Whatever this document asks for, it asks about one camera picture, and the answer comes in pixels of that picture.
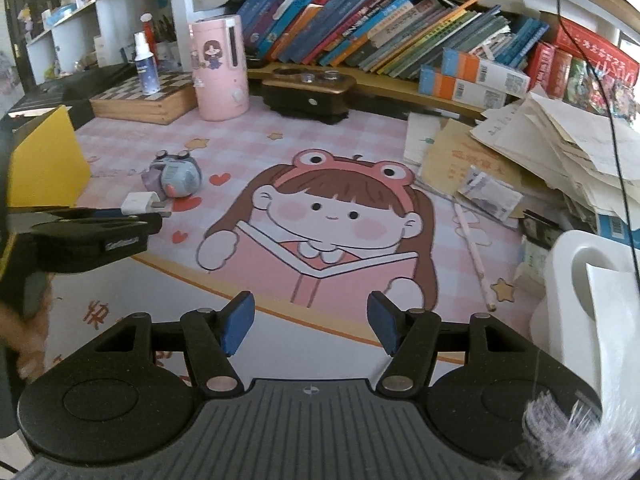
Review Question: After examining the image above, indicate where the long row of leaning books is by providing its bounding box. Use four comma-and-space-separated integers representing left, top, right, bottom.
235, 0, 551, 83

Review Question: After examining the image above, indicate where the wooden chessboard box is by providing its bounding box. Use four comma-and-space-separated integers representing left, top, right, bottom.
89, 71, 198, 126

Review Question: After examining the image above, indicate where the black box with brown lid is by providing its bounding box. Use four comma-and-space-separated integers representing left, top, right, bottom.
260, 64, 357, 126

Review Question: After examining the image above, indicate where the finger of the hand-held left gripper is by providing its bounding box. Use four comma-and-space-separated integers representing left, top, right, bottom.
7, 206, 141, 228
30, 212, 164, 273

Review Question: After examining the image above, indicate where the red bottle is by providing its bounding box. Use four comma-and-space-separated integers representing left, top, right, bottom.
140, 12, 157, 61

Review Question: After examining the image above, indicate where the red boxed book set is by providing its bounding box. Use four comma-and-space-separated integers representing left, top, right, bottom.
525, 22, 640, 118

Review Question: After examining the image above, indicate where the person's right fluffy sleeved forearm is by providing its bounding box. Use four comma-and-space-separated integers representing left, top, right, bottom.
520, 390, 640, 480

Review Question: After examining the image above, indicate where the blue tissue pack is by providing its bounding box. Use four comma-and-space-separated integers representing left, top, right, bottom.
42, 2, 78, 28

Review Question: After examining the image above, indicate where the black electronic keyboard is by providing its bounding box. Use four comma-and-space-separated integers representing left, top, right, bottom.
7, 62, 133, 116

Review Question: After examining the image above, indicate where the white low shelf unit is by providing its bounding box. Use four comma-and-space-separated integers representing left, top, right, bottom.
25, 0, 173, 86

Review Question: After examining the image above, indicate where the white desk lamp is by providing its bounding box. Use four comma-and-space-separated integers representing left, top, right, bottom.
529, 230, 640, 378

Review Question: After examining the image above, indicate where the small black packet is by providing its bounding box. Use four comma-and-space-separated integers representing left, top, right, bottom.
520, 209, 565, 247

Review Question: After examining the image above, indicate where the brown paper envelope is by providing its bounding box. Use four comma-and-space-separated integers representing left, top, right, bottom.
419, 120, 506, 196

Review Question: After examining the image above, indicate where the white pencil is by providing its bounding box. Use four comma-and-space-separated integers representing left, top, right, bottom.
452, 202, 498, 311

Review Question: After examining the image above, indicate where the white container of pens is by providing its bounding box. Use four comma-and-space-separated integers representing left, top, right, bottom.
150, 15, 178, 68

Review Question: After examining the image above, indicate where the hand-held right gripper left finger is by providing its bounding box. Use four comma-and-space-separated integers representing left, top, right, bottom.
95, 291, 256, 393

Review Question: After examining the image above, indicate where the white printed paper packet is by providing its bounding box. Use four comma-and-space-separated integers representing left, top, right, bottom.
457, 169, 524, 222

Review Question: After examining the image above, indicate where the pink checked cloth desktop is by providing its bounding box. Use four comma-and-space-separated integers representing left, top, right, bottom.
10, 92, 640, 396

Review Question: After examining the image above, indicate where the person's left hand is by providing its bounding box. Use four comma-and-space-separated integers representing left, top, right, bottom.
0, 300, 53, 381

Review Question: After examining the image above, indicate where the pink cartoon cylinder canister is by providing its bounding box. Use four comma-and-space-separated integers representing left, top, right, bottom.
189, 14, 251, 122

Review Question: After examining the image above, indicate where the orange blue white box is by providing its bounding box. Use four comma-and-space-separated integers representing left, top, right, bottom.
419, 65, 508, 109
442, 47, 531, 93

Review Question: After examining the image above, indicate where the yellow cardboard box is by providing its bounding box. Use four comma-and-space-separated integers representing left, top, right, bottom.
7, 105, 92, 209

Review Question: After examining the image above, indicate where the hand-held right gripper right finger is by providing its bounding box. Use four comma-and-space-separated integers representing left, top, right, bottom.
366, 290, 541, 393

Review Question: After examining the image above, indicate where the white usb charger plug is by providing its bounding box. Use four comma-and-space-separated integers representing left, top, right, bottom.
121, 191, 172, 218

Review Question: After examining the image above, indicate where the black cable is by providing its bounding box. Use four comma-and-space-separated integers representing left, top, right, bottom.
550, 0, 640, 281

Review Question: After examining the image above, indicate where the grey blue cartoon toy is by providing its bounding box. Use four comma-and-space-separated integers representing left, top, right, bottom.
141, 148, 202, 201

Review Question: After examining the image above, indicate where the stack of loose papers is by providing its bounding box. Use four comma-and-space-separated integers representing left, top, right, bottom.
470, 85, 640, 241

